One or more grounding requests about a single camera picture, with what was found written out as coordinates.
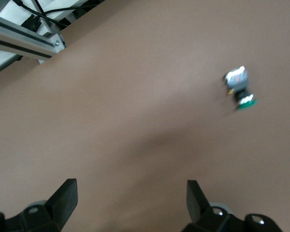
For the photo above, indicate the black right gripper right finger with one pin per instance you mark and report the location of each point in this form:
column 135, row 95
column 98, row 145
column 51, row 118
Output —
column 198, row 210

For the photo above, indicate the aluminium profile post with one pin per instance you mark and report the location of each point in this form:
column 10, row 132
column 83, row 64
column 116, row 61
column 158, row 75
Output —
column 19, row 41

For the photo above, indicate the green push button switch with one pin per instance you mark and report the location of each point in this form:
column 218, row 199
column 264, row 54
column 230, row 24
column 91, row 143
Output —
column 236, row 79

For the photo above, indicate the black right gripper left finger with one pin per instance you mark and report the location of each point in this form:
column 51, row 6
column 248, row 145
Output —
column 60, row 207

